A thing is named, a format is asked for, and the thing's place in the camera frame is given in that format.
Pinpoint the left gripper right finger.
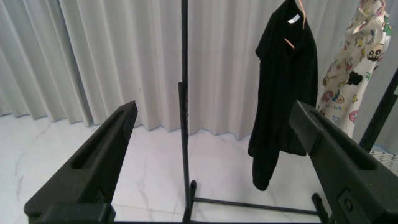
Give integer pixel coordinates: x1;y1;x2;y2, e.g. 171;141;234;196
288;99;398;224

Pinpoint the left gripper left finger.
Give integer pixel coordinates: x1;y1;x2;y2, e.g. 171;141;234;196
24;100;139;223

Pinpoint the cream printed garment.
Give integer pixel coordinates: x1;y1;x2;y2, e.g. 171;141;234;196
316;0;392;138

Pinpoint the black garment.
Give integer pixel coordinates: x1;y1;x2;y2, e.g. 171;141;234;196
248;0;318;192

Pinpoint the white laundry basket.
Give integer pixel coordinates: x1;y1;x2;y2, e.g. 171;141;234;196
369;151;398;177

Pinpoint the black clothes rack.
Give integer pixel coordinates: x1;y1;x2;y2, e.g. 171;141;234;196
178;0;398;224

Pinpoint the pink clothes hanger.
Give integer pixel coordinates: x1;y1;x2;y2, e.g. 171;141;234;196
284;0;307;50

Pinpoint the white curtain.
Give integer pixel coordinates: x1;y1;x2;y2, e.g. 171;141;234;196
0;0;398;155

